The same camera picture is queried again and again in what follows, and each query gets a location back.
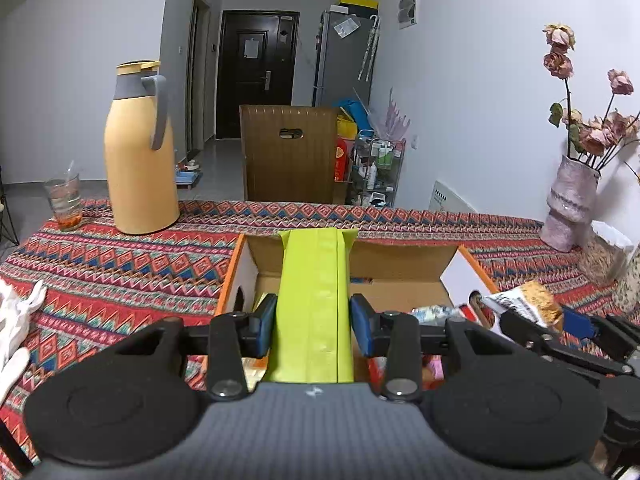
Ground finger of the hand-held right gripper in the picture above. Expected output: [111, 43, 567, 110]
[562, 309, 640, 361]
[500, 310, 623, 377]

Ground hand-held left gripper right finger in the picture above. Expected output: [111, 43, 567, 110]
[349, 293, 512, 402]

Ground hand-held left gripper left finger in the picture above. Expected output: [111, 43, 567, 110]
[114, 293, 279, 402]

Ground white orange cracker packet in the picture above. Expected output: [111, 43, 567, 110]
[482, 280, 565, 335]

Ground long green snack packet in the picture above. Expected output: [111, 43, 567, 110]
[265, 227, 360, 386]

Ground orange cardboard box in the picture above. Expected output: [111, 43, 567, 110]
[214, 230, 501, 393]

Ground light patterned container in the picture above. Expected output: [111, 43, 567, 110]
[614, 247, 640, 317]

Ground clear plastic food jar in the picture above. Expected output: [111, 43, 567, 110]
[577, 220, 636, 286]

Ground pink textured vase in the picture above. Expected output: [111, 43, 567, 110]
[539, 154, 601, 253]

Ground metal storage cart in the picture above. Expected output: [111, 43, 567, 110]
[350, 130, 405, 208]

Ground red gift box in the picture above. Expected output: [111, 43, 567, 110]
[334, 135, 357, 183]

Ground blue pet feeding tray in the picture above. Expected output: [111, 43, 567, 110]
[174, 160, 205, 188]

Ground dried pink roses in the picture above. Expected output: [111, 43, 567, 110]
[542, 22, 640, 171]

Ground yellow thermos jug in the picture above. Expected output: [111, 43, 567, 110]
[103, 60, 181, 235]

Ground blue plastic item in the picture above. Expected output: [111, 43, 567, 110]
[334, 99, 371, 131]

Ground black entrance door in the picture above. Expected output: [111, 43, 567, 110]
[215, 10, 301, 140]

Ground drinking glass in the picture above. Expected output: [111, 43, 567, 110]
[44, 172, 83, 232]

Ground white cloth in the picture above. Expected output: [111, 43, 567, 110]
[0, 277, 48, 401]

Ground grey refrigerator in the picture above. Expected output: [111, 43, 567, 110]
[312, 9, 381, 108]

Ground white folded umbrella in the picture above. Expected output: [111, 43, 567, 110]
[357, 15, 382, 82]

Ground white vented wall panel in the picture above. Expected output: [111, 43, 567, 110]
[429, 180, 481, 216]

